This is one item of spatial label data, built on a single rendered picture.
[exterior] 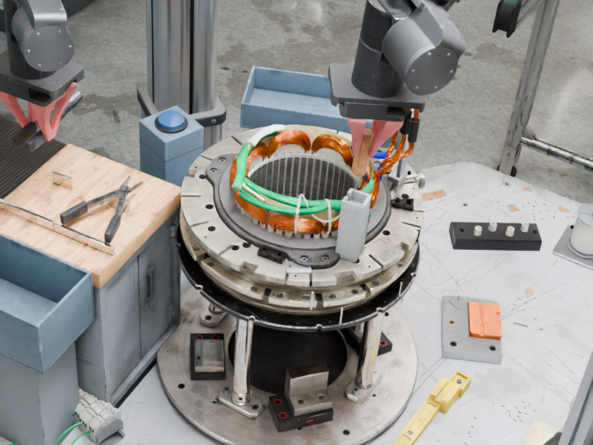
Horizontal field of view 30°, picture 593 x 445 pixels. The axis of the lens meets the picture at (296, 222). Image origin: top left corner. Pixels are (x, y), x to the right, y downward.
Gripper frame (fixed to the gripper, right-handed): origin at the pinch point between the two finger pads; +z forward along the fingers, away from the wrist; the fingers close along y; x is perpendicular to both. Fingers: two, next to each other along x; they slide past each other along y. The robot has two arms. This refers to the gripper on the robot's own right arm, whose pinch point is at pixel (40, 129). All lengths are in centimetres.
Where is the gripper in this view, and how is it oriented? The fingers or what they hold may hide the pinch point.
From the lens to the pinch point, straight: 141.9
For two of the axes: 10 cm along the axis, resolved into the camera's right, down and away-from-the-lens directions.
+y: 8.9, 3.3, -3.0
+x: 4.4, -5.5, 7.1
